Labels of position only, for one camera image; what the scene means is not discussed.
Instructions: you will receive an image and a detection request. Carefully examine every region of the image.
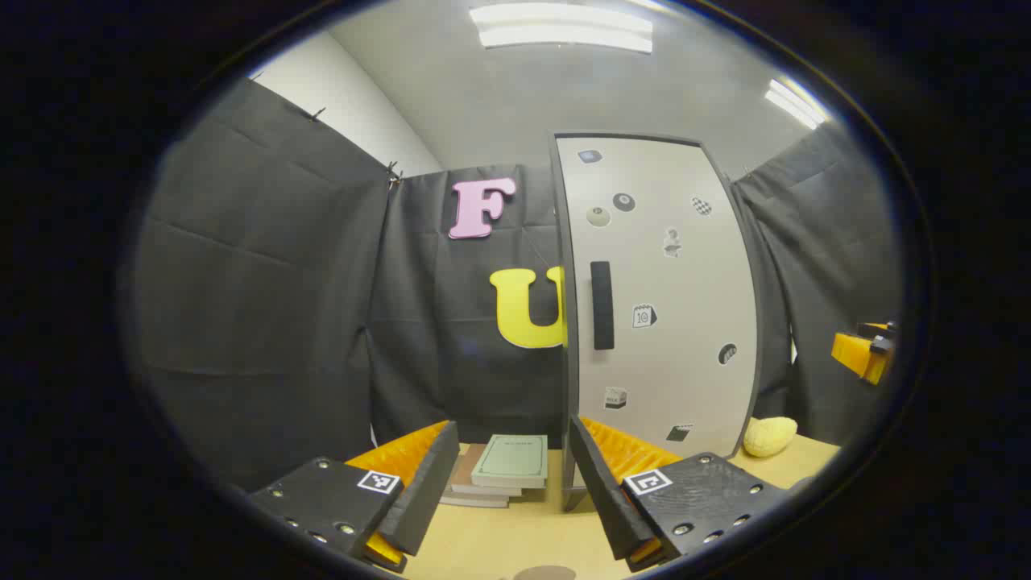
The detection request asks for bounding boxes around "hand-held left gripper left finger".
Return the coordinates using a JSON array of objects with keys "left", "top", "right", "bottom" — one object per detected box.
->
[{"left": 246, "top": 419, "right": 462, "bottom": 574}]

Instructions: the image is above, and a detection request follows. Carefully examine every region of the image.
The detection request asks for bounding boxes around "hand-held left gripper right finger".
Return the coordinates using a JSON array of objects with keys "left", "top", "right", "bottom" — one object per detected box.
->
[{"left": 568, "top": 415, "right": 794, "bottom": 573}]

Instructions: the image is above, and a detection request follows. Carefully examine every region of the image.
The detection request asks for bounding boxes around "grey cabinet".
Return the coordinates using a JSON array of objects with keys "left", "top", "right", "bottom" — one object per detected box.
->
[{"left": 549, "top": 131, "right": 766, "bottom": 512}]

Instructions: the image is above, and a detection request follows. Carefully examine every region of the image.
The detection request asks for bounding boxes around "grey cabinet door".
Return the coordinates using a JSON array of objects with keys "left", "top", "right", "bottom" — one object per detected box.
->
[{"left": 556, "top": 135, "right": 762, "bottom": 460}]

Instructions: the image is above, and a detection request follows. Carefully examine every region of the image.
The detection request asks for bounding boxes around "brown book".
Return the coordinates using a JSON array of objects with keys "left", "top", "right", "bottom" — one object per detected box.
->
[{"left": 449, "top": 443, "right": 524, "bottom": 499}]

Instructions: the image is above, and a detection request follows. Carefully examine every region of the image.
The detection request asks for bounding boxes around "green book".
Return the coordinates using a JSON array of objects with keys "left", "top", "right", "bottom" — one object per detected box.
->
[{"left": 471, "top": 433, "right": 550, "bottom": 490}]

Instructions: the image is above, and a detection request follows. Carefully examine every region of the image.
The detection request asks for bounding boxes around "yellow toy corn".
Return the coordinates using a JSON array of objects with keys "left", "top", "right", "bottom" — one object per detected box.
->
[{"left": 743, "top": 416, "right": 798, "bottom": 458}]

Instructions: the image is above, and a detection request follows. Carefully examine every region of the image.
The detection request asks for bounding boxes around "black backdrop cloth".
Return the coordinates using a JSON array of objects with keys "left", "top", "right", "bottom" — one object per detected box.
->
[{"left": 133, "top": 77, "right": 903, "bottom": 492}]

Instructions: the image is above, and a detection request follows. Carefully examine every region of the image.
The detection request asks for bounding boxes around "narrow ceiling light panel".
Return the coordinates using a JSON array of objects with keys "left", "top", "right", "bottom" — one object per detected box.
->
[{"left": 764, "top": 77, "right": 830, "bottom": 130}]

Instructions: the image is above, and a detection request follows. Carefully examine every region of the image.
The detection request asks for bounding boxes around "wide ceiling light panel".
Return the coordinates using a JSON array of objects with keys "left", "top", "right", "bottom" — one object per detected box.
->
[{"left": 470, "top": 2, "right": 655, "bottom": 56}]

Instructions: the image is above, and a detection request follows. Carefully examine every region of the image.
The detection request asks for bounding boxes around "black door handle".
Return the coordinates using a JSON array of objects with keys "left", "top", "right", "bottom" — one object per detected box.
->
[{"left": 590, "top": 260, "right": 615, "bottom": 351}]

